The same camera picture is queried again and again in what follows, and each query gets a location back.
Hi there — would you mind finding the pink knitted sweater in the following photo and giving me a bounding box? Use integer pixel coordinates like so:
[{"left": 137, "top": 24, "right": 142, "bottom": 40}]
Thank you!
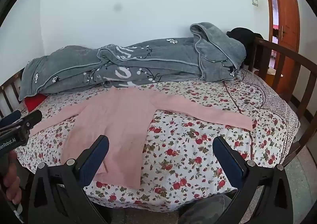
[{"left": 29, "top": 87, "right": 253, "bottom": 189}]

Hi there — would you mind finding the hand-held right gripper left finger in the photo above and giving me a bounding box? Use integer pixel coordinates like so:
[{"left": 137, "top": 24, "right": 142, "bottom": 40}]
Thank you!
[{"left": 28, "top": 135, "right": 110, "bottom": 224}]

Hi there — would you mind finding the person's left hand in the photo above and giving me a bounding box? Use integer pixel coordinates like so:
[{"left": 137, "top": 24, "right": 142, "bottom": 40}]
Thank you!
[{"left": 1, "top": 151, "right": 22, "bottom": 203}]

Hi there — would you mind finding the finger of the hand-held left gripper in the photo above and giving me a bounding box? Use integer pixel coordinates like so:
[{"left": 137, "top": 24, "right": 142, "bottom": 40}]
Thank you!
[
  {"left": 0, "top": 110, "right": 22, "bottom": 129},
  {"left": 10, "top": 110, "right": 43, "bottom": 145}
]

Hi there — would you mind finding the black cloth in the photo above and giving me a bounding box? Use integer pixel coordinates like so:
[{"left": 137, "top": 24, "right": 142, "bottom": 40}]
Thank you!
[{"left": 226, "top": 27, "right": 264, "bottom": 66}]

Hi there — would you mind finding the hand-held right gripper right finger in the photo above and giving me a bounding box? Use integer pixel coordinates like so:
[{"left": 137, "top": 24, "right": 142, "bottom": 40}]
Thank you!
[{"left": 213, "top": 136, "right": 294, "bottom": 224}]

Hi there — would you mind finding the red pillow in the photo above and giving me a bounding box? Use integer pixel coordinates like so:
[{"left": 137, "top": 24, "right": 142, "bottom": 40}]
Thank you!
[{"left": 25, "top": 93, "right": 47, "bottom": 113}]

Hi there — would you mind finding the grey floral quilt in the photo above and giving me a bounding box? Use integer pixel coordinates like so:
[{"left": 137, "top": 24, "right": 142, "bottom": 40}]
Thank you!
[{"left": 18, "top": 22, "right": 247, "bottom": 102}]

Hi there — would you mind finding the bed with floral sheet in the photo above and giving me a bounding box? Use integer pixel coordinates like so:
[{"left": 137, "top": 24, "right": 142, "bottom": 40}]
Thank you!
[{"left": 15, "top": 69, "right": 301, "bottom": 211}]

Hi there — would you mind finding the brown wooden bed end frame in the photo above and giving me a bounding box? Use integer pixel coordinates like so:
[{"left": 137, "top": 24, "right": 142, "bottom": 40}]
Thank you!
[
  {"left": 248, "top": 37, "right": 317, "bottom": 167},
  {"left": 0, "top": 73, "right": 25, "bottom": 118}
]

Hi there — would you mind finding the person's grey trouser leg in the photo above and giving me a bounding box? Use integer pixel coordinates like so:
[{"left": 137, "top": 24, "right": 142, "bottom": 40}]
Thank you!
[{"left": 178, "top": 194, "right": 233, "bottom": 224}]

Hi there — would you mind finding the brown wooden door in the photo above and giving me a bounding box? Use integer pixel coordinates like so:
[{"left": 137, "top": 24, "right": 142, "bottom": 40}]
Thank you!
[{"left": 261, "top": 0, "right": 301, "bottom": 93}]

